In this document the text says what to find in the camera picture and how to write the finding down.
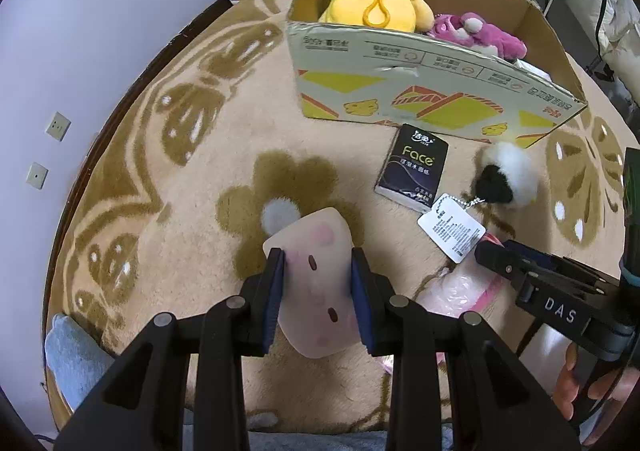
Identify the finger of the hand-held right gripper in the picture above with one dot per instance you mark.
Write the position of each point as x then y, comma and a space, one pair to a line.
560, 267
500, 263

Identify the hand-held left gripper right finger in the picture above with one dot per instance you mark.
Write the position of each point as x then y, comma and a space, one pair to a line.
362, 301

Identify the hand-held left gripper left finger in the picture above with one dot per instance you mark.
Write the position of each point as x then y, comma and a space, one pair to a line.
272, 296

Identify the pale pink squishy toy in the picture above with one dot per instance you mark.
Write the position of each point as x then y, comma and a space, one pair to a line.
315, 291

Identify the pink plastic packet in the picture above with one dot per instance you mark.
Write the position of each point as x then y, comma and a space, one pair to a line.
460, 291

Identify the cardboard box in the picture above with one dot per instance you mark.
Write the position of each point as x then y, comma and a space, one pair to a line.
360, 81

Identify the pink bear plush toy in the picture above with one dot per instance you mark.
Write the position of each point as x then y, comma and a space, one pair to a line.
480, 33

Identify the yellow plush toy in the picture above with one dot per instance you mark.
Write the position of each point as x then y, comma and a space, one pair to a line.
360, 6

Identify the person's right hand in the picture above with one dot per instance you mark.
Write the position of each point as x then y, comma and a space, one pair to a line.
564, 386

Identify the white paper tag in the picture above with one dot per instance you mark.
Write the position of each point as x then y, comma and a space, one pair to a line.
450, 228

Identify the white fluffy plush toy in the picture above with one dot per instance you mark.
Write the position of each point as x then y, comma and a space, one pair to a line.
515, 166

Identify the black tissue packet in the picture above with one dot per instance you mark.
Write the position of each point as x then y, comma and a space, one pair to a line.
412, 166

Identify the beige printed blanket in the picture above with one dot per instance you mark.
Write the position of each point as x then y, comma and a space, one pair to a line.
200, 181

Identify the grey blue clothing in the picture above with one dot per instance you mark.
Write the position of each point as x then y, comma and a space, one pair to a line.
75, 361

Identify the white padded coat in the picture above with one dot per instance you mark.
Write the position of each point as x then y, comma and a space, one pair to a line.
625, 31

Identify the wall socket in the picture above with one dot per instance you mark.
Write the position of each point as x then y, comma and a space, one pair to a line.
37, 176
58, 126

